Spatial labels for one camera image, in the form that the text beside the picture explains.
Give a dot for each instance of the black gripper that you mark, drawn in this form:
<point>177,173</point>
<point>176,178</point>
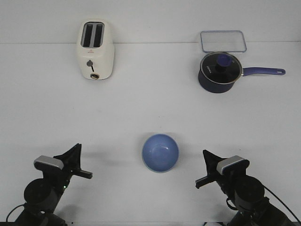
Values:
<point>71,166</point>
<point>223,180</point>

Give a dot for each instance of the blue bowl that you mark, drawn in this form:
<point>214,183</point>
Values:
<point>160,153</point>

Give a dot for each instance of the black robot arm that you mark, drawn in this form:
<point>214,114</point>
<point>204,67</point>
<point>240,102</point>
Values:
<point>42,195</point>
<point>245,192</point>

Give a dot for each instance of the dark blue saucepan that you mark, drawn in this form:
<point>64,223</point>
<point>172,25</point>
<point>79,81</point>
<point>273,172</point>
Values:
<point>218,88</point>

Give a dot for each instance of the glass pot lid blue knob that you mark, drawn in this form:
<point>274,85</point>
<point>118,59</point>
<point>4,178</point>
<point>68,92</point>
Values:
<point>221,68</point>

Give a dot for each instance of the white two-slot toaster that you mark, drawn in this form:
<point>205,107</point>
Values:
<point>95,49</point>

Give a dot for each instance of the clear container lid blue rim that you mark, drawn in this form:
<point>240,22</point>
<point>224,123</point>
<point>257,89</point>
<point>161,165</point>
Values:
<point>225,41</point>

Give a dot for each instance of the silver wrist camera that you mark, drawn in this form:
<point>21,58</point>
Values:
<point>48,161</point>
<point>231,162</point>

